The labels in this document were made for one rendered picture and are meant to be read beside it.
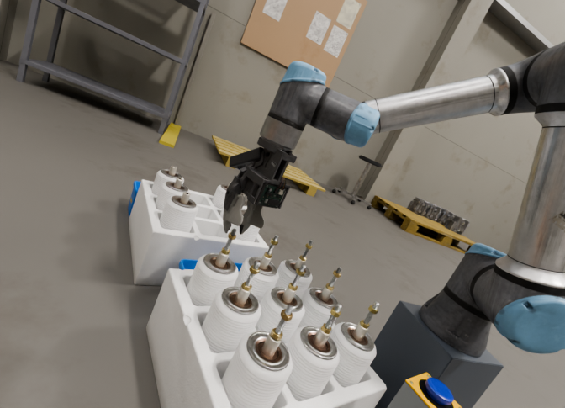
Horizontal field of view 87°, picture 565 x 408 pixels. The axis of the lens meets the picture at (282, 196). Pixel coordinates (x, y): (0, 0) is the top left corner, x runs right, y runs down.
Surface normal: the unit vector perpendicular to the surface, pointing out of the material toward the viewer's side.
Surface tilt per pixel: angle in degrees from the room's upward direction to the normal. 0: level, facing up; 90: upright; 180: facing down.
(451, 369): 90
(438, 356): 90
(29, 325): 0
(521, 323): 97
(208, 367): 0
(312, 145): 90
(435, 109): 107
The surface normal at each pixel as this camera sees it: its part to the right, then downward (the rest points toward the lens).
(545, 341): -0.18, 0.30
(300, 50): 0.26, 0.36
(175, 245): 0.45, 0.41
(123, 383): 0.40, -0.88
